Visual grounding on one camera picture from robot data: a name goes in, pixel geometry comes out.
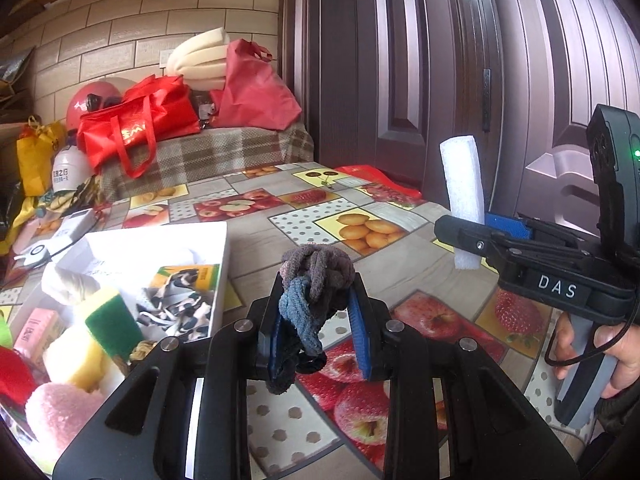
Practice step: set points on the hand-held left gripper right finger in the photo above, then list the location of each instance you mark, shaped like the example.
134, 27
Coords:
360, 335

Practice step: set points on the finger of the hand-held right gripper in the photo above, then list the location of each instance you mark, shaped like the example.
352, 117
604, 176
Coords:
465, 237
505, 225

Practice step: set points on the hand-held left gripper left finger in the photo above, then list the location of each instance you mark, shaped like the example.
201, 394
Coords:
270, 340

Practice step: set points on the dark blue knotted soft cloth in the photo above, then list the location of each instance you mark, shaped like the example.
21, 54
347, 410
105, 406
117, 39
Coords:
300, 320

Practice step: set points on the white foam strip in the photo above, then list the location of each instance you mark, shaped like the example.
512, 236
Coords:
462, 175

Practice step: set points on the brown knotted soft cloth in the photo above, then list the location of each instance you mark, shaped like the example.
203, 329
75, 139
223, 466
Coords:
320, 265

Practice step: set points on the white cardboard box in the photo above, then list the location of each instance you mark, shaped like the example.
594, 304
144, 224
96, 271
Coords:
125, 255

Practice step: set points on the red plush apple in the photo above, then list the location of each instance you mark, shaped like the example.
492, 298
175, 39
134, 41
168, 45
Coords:
15, 375

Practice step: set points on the person's right forearm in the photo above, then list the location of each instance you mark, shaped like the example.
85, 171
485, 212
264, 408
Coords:
620, 415

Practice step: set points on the white soft roll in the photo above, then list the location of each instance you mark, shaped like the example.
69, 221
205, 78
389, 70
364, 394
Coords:
65, 280

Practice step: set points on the lime green soft item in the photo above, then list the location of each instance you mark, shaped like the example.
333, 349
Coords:
4, 332

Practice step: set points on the person's right hand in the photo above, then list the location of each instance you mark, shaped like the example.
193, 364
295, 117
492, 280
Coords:
625, 360

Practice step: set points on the red printed plastic bag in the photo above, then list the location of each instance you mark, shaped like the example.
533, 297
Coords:
380, 180

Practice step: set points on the fruit print tablecloth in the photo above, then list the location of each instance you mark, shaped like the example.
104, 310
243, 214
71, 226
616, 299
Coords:
260, 232

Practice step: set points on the brown woven ball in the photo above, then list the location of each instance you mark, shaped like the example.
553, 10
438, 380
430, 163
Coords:
142, 352

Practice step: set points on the brown metal door leaf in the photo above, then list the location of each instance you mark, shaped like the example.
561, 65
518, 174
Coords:
550, 85
400, 60

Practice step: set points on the green yellow scouring sponge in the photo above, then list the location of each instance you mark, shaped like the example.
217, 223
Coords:
112, 317

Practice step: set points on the plaid blanket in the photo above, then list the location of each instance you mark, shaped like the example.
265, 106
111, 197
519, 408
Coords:
225, 150

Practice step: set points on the pale yellow sponge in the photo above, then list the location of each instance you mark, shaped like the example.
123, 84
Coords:
70, 360

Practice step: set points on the pink heart plush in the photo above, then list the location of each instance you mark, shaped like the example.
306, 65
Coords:
60, 415

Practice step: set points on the large white power bank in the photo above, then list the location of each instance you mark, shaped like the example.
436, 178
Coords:
75, 225

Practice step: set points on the pink small box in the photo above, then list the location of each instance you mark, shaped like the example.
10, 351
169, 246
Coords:
37, 332

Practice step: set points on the yellow black fabric item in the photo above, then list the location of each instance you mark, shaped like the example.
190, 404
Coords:
85, 191

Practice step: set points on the pinkish red fabric bag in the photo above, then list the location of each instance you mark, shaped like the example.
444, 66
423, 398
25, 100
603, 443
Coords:
250, 95

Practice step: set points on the small white power bank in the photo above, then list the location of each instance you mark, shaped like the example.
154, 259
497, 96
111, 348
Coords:
35, 252

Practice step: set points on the white helmet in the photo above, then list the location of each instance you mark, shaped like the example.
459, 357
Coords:
70, 170

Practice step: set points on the pink round pad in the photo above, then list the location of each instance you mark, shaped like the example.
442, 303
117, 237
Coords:
27, 232

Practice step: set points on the white foam roll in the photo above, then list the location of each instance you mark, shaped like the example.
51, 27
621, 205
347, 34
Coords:
200, 60

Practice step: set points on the beige round helmet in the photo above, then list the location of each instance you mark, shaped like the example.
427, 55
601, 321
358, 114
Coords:
125, 85

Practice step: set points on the yellow shopping bag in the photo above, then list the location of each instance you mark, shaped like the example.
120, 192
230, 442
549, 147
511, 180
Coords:
35, 160

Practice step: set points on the red helmet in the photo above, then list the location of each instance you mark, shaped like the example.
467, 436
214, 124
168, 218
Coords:
85, 105

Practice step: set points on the stack of paper bags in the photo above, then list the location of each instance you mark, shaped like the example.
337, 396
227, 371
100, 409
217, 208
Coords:
15, 67

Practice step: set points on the white wall switch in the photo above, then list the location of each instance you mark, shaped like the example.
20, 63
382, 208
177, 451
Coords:
166, 57

